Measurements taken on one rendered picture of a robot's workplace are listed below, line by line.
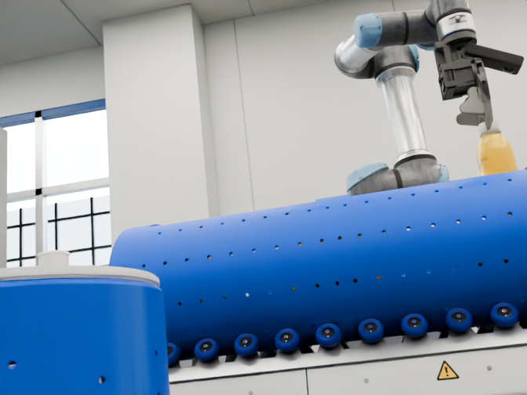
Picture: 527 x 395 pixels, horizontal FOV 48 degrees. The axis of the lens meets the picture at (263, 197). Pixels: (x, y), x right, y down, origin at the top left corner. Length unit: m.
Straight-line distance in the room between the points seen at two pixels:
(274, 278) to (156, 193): 2.90
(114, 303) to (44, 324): 0.07
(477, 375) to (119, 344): 0.64
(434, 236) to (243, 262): 0.34
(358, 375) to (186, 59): 3.38
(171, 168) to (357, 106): 1.33
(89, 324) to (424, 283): 0.64
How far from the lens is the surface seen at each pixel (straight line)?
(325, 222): 1.09
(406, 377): 1.07
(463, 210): 1.09
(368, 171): 1.57
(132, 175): 4.03
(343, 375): 1.07
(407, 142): 1.67
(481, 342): 1.09
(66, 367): 0.59
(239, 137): 4.22
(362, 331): 1.08
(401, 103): 1.72
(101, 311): 0.60
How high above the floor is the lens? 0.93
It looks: 15 degrees up
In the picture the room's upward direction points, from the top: 6 degrees counter-clockwise
